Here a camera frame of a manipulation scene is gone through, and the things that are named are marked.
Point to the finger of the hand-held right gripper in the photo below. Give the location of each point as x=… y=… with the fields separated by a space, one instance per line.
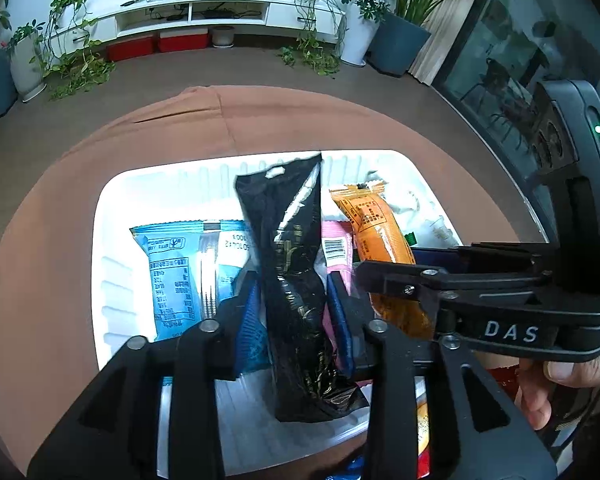
x=395 y=277
x=480 y=257

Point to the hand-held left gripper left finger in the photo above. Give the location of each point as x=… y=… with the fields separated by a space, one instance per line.
x=252 y=330

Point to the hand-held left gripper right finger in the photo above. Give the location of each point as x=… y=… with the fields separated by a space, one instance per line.
x=342 y=330

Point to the orange snack packet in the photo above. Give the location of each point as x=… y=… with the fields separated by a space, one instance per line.
x=380 y=230

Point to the black snack packet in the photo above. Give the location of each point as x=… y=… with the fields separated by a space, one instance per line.
x=290 y=270

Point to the pink snack packet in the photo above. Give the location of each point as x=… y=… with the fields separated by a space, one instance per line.
x=332 y=232

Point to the light blue snack packet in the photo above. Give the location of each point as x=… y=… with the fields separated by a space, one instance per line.
x=175 y=270

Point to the white foam tray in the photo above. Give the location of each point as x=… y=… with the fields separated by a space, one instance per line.
x=125 y=200

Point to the person's right hand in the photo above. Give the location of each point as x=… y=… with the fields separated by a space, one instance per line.
x=535 y=395

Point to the black chair behind glass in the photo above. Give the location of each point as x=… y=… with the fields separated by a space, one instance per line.
x=497 y=85

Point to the beige curtain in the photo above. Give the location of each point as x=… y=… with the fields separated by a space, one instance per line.
x=447 y=50

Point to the glass sliding door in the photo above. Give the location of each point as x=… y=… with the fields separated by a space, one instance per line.
x=520 y=35

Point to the large leaf plant blue pot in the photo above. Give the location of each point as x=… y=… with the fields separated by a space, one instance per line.
x=397 y=42

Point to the plant in tall white pot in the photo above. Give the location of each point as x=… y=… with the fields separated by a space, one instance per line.
x=357 y=35

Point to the white television cabinet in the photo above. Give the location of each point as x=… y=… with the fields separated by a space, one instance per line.
x=285 y=10

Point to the small white pot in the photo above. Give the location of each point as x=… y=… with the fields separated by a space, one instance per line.
x=222 y=36

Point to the red storage box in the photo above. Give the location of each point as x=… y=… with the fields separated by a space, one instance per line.
x=183 y=41
x=130 y=50

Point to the trailing vine plant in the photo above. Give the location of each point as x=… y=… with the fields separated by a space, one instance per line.
x=77 y=67

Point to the plant in white ribbed pot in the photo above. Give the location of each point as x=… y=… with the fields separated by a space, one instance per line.
x=27 y=72

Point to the small dark tool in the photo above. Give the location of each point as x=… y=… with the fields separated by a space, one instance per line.
x=130 y=3

